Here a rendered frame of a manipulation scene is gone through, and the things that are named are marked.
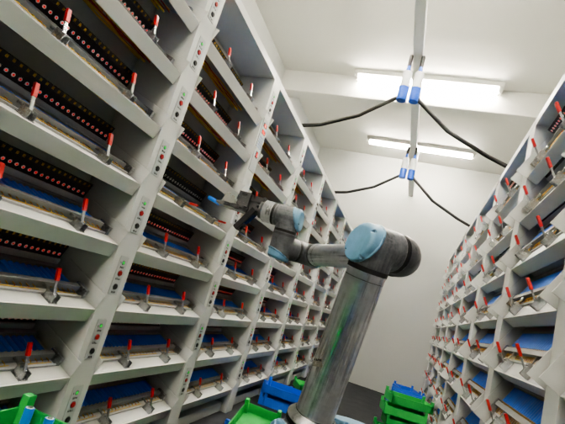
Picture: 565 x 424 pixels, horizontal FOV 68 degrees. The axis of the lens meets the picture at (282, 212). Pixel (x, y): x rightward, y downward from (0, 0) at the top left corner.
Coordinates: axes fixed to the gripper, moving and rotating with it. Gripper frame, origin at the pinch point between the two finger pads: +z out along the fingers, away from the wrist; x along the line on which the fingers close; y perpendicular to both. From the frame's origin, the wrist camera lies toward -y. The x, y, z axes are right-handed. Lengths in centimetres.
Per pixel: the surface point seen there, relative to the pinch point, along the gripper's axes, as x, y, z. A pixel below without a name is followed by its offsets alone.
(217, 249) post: -23.1, -17.5, 4.6
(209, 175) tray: 6.9, 9.2, 5.1
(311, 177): -164, 69, 11
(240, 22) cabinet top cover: 19, 74, 10
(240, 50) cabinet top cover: -2, 73, 18
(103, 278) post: 47, -40, 5
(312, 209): -163, 43, 2
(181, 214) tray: 18.1, -10.9, 4.6
